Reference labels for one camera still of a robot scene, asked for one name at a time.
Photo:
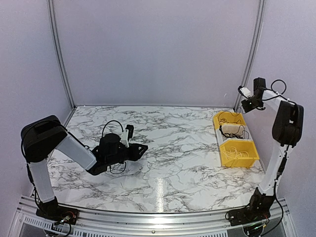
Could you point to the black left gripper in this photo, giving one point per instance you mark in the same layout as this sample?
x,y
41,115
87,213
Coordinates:
x,y
135,154

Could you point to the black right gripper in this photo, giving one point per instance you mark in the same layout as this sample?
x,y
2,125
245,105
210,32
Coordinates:
x,y
246,108

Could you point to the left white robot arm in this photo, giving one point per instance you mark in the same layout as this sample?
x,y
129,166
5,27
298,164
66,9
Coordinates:
x,y
39,139

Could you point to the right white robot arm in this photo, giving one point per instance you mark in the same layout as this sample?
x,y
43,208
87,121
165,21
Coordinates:
x,y
286,132

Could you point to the yellow plastic bin far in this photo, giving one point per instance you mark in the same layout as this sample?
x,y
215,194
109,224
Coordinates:
x,y
227,117

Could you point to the yellow plastic bin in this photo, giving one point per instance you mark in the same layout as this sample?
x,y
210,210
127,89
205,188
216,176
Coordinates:
x,y
227,117
238,153

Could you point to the clear plastic bin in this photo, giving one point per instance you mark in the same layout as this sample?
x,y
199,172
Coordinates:
x,y
232,132

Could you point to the yellow plastic bin near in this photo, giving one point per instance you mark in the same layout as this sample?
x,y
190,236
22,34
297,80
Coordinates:
x,y
238,153

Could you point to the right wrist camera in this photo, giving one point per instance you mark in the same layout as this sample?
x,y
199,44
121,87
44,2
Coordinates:
x,y
244,92

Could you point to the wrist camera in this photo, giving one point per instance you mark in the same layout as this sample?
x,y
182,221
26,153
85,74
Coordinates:
x,y
244,92
127,135

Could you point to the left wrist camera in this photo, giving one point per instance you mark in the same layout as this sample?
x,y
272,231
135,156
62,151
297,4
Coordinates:
x,y
127,135

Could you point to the right aluminium corner post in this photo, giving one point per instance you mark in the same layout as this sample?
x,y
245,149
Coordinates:
x,y
255,42

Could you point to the aluminium corner post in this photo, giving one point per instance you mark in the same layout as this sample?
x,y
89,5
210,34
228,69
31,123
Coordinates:
x,y
255,42
58,52

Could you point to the left aluminium corner post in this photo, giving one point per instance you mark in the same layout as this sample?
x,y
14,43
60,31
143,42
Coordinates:
x,y
58,52

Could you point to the aluminium front rail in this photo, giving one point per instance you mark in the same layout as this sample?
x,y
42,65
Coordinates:
x,y
101,223

